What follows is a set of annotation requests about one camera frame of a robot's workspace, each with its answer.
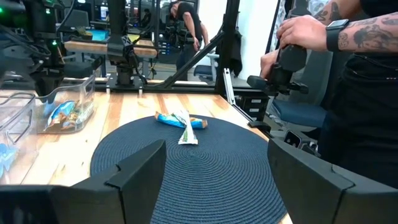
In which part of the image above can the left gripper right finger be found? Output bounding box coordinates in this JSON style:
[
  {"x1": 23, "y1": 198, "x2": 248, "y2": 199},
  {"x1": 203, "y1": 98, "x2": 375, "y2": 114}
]
[{"x1": 267, "y1": 138, "x2": 398, "y2": 224}]

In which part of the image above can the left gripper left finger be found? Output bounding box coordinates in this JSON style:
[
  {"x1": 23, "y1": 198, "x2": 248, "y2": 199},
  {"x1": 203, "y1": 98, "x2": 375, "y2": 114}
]
[{"x1": 0, "y1": 139, "x2": 167, "y2": 224}]

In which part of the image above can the blue granola bar orange edge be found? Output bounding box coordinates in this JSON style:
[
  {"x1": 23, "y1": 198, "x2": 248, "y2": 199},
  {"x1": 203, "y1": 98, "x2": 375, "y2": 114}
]
[{"x1": 45, "y1": 100, "x2": 78, "y2": 129}]

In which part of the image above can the clear plastic bin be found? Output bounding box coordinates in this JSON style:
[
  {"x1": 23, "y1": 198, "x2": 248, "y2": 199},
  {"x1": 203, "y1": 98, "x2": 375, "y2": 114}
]
[
  {"x1": 35, "y1": 73, "x2": 96, "y2": 135},
  {"x1": 0, "y1": 91, "x2": 37, "y2": 187}
]

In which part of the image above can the white blue granola bar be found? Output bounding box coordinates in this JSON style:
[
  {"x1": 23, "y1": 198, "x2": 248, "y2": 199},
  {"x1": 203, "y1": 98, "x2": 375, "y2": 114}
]
[{"x1": 173, "y1": 108, "x2": 199, "y2": 146}]

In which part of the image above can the round dark woven placemat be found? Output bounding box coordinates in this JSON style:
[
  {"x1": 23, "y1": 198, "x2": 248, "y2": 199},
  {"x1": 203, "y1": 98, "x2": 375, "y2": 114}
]
[{"x1": 90, "y1": 114, "x2": 289, "y2": 224}]

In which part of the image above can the person's forearm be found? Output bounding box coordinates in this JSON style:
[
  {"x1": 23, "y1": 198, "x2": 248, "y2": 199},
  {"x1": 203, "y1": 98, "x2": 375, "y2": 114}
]
[
  {"x1": 337, "y1": 11, "x2": 398, "y2": 54},
  {"x1": 312, "y1": 0, "x2": 364, "y2": 27}
]

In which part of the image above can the wooden top table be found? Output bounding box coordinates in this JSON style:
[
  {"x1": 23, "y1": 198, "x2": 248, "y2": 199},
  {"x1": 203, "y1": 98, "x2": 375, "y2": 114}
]
[{"x1": 63, "y1": 39, "x2": 158, "y2": 60}]

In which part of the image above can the bright blue mat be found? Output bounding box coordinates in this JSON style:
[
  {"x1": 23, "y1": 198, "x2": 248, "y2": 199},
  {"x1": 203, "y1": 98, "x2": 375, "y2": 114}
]
[{"x1": 84, "y1": 29, "x2": 110, "y2": 42}]

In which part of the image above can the blue seat chair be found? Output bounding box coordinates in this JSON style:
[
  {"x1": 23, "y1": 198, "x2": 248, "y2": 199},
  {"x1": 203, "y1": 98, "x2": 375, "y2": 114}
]
[{"x1": 269, "y1": 98, "x2": 328, "y2": 129}]

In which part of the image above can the person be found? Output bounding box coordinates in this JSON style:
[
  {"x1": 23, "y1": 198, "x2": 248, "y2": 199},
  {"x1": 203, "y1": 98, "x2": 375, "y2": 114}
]
[
  {"x1": 169, "y1": 0, "x2": 211, "y2": 82},
  {"x1": 317, "y1": 0, "x2": 398, "y2": 189},
  {"x1": 141, "y1": 7, "x2": 153, "y2": 29}
]

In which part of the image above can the black labelled drawer box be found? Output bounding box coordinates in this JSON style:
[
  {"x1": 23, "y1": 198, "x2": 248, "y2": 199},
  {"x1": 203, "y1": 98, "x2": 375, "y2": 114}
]
[{"x1": 239, "y1": 93, "x2": 271, "y2": 123}]

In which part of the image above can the white office chair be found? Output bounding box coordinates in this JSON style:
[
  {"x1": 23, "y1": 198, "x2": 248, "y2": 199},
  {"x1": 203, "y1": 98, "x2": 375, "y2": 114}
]
[{"x1": 193, "y1": 52, "x2": 220, "y2": 85}]

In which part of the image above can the person's hand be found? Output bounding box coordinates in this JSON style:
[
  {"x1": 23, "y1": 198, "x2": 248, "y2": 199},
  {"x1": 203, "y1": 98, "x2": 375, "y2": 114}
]
[
  {"x1": 259, "y1": 49, "x2": 280, "y2": 80},
  {"x1": 275, "y1": 14, "x2": 330, "y2": 53}
]

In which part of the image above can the hanging black jacket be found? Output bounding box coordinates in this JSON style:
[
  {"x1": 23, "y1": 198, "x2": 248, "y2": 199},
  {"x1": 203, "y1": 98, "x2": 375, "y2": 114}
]
[{"x1": 217, "y1": 27, "x2": 244, "y2": 78}]

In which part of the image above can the black smartwatch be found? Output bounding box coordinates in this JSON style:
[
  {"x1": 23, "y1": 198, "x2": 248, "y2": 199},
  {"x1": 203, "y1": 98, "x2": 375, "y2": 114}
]
[{"x1": 325, "y1": 18, "x2": 351, "y2": 53}]

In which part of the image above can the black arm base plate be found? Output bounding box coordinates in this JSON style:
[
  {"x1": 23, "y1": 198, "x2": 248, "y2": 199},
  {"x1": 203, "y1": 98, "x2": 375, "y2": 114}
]
[{"x1": 105, "y1": 73, "x2": 147, "y2": 93}]

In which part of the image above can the silver aluminium rail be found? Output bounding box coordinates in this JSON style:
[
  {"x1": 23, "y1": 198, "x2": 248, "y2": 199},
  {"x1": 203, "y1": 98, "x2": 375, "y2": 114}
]
[{"x1": 222, "y1": 67, "x2": 259, "y2": 124}]

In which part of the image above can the black teleoperation handle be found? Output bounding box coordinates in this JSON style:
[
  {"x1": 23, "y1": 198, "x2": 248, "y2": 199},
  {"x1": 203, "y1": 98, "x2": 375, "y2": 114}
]
[{"x1": 246, "y1": 44, "x2": 310, "y2": 97}]

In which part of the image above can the black metal table frame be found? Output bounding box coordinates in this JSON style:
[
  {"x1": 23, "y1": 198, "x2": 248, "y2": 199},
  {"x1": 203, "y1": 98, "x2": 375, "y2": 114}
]
[{"x1": 105, "y1": 0, "x2": 271, "y2": 128}]

